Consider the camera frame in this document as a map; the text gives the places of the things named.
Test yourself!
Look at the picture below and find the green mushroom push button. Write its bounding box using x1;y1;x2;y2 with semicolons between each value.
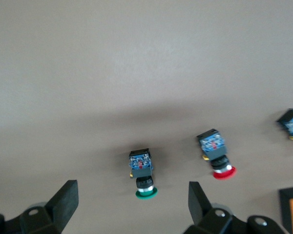
128;148;159;201

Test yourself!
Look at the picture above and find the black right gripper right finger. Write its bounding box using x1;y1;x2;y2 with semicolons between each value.
183;181;234;234

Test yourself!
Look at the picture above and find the red mushroom push button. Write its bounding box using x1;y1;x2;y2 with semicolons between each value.
196;129;237;180

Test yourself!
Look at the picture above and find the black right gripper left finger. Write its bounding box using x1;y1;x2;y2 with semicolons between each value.
19;179;79;234

